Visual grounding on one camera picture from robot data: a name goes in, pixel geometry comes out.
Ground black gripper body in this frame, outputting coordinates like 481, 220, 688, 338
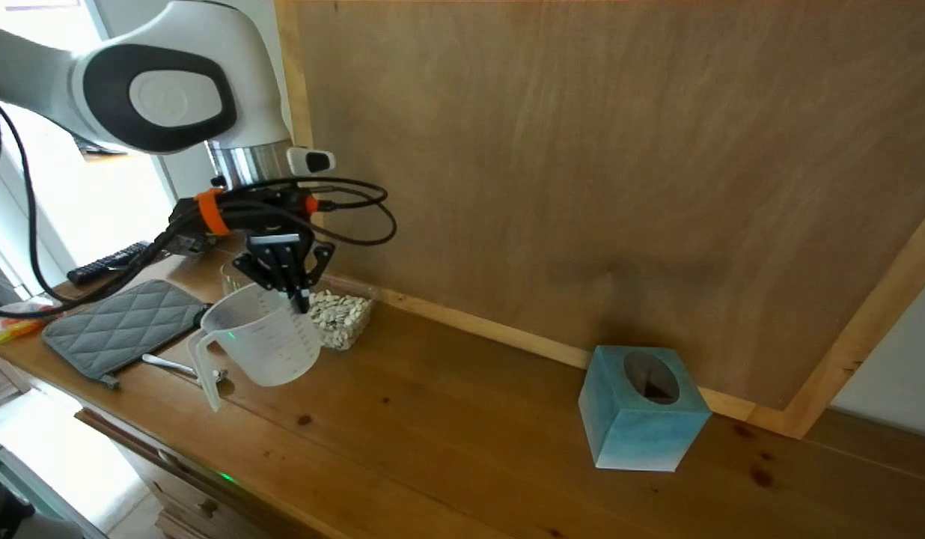
242, 227, 317, 263

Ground translucent plastic measuring jug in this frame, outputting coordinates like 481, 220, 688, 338
185, 281, 327, 417

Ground white pumpkin seeds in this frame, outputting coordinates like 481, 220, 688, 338
308, 287, 372, 351

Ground clear plastic tray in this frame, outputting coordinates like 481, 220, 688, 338
306, 281, 378, 353

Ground metal spoon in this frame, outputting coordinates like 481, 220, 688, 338
139, 351, 231, 390

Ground grey quilted pot holder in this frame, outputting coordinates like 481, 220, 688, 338
40, 275, 213, 381

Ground orange yellow packet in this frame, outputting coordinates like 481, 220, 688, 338
0, 314, 53, 348

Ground large wooden board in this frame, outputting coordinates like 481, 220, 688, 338
273, 0, 925, 441

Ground teal tissue box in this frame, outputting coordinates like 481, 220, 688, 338
574, 342, 715, 476

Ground black orange wrist camera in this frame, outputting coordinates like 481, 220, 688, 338
167, 187, 323, 262

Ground black cable bundle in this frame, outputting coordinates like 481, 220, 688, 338
0, 85, 402, 323

